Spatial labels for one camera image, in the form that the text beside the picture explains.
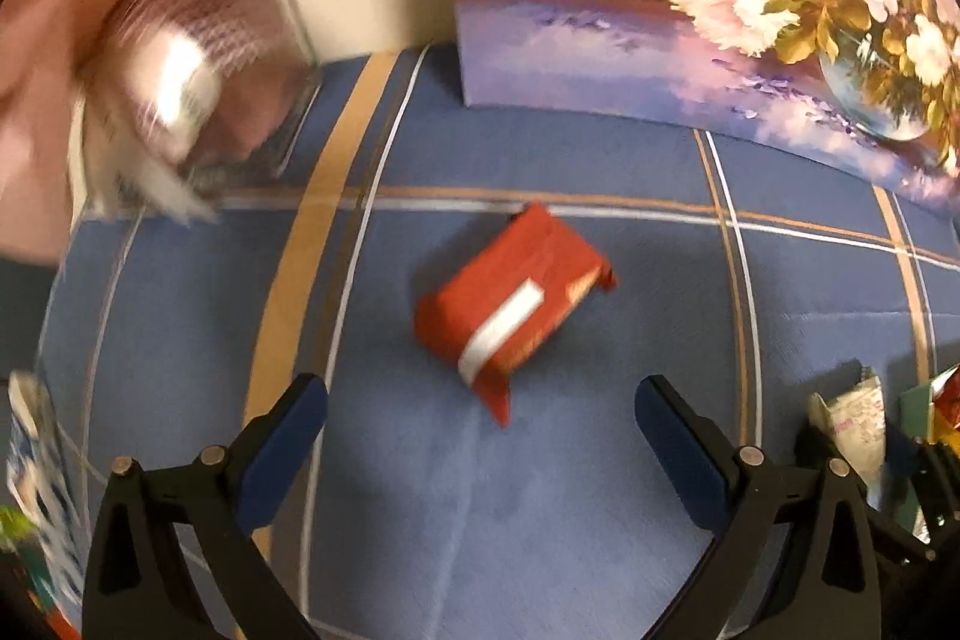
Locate white and green packet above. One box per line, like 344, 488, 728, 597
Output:
808, 366, 890, 510

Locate bright green plastic item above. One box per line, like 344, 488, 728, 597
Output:
0, 505, 35, 551

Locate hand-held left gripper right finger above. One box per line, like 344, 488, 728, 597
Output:
634, 374, 882, 640

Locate small red snack packet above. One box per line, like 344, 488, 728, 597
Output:
415, 201, 617, 427

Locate red packet with nut picture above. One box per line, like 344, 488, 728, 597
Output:
930, 364, 960, 446

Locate blue and white packet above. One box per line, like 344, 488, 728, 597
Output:
4, 370, 87, 611

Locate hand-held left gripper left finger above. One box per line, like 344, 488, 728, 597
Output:
81, 372, 331, 640

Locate teal cardboard box tray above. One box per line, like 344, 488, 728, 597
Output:
896, 377, 960, 450

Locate blue plaid tablecloth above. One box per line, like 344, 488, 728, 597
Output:
0, 44, 960, 640

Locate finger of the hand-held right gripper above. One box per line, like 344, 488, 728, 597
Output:
795, 394, 845, 465
889, 430, 942, 545

